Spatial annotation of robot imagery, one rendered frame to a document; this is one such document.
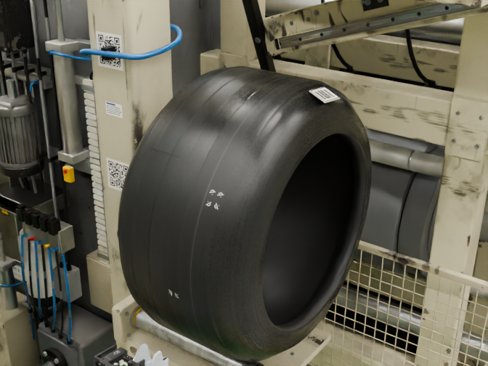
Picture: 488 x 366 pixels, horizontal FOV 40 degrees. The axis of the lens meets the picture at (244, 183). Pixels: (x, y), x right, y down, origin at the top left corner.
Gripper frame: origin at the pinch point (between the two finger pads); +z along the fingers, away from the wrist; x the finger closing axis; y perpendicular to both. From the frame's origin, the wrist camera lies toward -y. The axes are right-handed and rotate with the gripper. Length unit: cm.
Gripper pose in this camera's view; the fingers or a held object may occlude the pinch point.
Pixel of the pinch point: (162, 364)
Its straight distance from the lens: 131.1
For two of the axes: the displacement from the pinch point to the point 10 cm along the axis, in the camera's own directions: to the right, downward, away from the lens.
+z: 5.8, -2.2, 7.9
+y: 0.8, -9.4, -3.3
